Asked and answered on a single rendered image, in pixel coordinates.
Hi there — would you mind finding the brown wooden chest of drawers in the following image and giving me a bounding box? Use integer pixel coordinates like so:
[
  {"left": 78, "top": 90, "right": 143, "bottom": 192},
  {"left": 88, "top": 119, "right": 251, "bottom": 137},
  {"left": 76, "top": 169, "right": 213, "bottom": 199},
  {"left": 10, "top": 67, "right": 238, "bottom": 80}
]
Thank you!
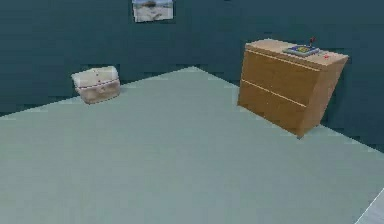
[{"left": 237, "top": 38, "right": 350, "bottom": 138}]

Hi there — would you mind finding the framed beach picture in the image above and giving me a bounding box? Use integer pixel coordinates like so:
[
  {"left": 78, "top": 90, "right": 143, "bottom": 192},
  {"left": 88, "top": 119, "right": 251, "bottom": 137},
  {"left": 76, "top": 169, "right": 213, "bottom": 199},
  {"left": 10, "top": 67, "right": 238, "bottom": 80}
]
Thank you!
[{"left": 131, "top": 0, "right": 175, "bottom": 23}]

